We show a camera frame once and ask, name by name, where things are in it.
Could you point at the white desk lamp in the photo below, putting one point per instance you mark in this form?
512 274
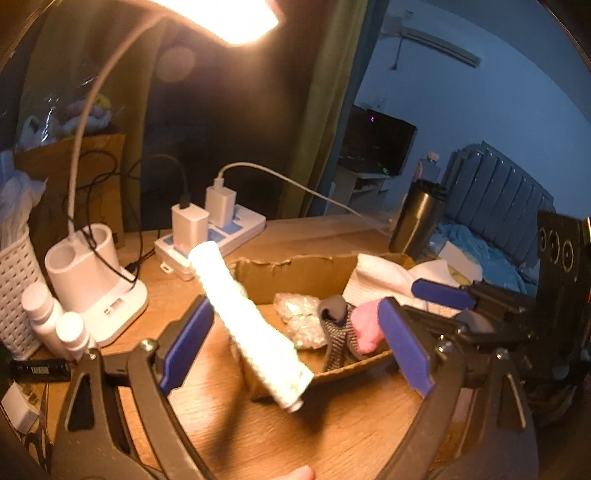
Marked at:
92 286

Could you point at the black computer monitor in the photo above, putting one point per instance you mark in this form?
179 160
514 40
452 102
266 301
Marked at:
378 141

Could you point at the white air conditioner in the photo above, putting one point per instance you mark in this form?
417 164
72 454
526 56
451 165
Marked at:
438 46

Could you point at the clear bubble wrap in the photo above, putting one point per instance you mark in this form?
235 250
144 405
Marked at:
300 323

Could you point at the air conditioner pipe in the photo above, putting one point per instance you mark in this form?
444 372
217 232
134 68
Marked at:
396 55

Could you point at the white plastic bag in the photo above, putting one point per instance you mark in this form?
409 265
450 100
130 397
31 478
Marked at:
18 194

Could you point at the white computer desk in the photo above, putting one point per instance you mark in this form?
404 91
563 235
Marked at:
364 191

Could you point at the small white box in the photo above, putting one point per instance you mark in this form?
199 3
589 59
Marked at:
18 406

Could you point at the black tube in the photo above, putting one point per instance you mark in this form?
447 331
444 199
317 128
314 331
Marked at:
41 370

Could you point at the clear water bottle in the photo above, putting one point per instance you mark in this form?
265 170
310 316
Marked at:
431 168

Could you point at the soft tissue pack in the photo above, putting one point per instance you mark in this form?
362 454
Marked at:
457 254

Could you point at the white power strip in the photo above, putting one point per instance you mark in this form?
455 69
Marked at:
240 226

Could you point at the white paper towel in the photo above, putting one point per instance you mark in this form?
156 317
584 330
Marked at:
374 277

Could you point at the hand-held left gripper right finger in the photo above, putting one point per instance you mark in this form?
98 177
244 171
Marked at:
406 341

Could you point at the white knit towel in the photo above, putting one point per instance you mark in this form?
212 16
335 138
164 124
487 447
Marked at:
249 323

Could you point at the white plastic basket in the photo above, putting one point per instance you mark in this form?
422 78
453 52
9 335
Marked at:
18 286

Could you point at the white pill bottle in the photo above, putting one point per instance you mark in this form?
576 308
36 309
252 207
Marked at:
71 334
39 307

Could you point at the pink soft cloth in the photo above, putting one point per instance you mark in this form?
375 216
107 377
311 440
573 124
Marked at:
369 330

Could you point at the grey dotted sock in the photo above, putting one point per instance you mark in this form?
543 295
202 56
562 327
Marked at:
339 344

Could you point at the cardboard box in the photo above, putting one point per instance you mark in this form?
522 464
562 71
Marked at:
295 277

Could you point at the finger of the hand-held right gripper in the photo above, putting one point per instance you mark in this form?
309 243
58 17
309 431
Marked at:
480 325
443 293

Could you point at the grey padded headboard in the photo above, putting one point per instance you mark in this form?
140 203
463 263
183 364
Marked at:
498 198

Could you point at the person's left hand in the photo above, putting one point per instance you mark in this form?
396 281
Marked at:
295 474

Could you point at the brown cardboard carton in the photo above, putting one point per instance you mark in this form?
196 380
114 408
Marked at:
51 194

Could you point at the bagged plush toys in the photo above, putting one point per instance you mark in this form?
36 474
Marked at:
87 113

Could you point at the blue printed blanket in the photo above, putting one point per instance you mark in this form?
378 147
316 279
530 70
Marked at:
498 267

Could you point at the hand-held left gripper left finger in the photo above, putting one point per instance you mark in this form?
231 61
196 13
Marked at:
184 355

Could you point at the dark glass window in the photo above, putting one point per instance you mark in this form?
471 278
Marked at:
231 106

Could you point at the steel travel tumbler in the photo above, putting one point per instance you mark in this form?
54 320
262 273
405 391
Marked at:
415 221

